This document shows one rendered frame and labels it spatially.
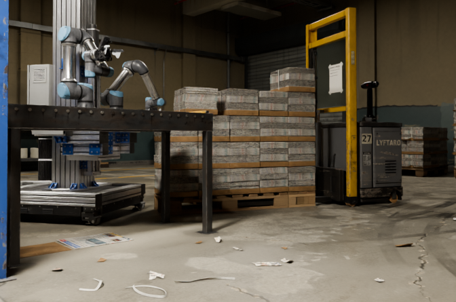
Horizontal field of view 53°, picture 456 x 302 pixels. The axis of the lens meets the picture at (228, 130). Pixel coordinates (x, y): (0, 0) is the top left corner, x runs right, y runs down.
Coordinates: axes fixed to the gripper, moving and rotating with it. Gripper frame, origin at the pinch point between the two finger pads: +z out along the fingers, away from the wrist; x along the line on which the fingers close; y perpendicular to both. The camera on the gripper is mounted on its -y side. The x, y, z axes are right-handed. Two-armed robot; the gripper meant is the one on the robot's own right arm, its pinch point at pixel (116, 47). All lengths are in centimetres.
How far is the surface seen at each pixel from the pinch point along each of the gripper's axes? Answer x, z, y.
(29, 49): -255, -653, -147
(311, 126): -198, 38, 26
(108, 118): 26, 36, 52
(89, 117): 37, 34, 54
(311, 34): -242, 5, -81
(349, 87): -211, 68, -12
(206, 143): -46, 47, 59
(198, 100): -97, -13, 18
